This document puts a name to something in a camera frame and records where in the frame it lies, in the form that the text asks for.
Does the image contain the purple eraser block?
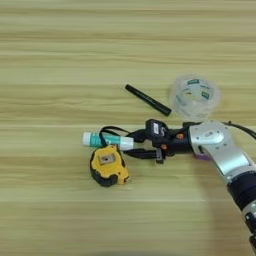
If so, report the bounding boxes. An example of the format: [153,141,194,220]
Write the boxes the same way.
[194,151,211,162]

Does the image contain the clear packing tape roll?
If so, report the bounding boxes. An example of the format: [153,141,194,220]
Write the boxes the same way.
[168,74,222,122]

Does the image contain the black box with white label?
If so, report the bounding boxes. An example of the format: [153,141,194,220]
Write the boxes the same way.
[145,118,169,141]

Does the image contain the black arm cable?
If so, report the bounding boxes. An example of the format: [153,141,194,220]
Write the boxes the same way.
[223,120,256,141]

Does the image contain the black marker pen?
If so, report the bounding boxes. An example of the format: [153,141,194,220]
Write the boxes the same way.
[124,84,173,117]

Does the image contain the yellow black tape measure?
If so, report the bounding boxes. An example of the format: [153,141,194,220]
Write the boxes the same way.
[89,125,134,188]

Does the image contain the white and green glue stick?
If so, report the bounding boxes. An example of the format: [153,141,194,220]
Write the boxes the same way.
[82,131,135,152]

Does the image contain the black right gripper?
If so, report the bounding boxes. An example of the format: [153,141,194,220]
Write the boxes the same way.
[123,122,198,164]

